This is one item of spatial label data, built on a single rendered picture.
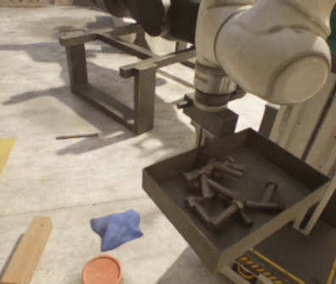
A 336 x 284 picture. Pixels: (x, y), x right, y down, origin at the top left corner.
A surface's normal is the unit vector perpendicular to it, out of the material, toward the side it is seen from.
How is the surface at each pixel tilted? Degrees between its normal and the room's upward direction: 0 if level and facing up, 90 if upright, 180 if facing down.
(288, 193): 0
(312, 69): 101
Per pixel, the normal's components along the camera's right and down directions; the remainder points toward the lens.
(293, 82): 0.18, 0.69
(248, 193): 0.07, -0.81
